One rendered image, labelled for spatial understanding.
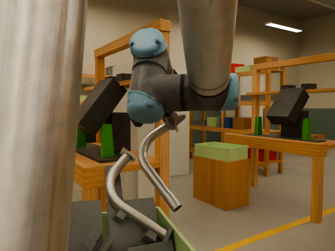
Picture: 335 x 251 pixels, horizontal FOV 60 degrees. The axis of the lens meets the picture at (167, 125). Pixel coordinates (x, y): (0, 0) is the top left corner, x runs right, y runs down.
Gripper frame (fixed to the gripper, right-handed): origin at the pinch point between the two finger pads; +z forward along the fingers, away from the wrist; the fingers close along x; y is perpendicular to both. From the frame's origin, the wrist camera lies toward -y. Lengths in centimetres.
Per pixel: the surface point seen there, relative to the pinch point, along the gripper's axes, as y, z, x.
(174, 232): -15.5, 9.9, -26.0
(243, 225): 38, 268, -7
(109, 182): -23.9, 1.3, -5.5
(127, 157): -16.0, 3.5, -0.3
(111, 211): -28.2, 6.8, -11.4
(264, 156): 174, 455, 91
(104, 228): -35.4, 19.5, -10.1
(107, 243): -31.9, 2.0, -20.2
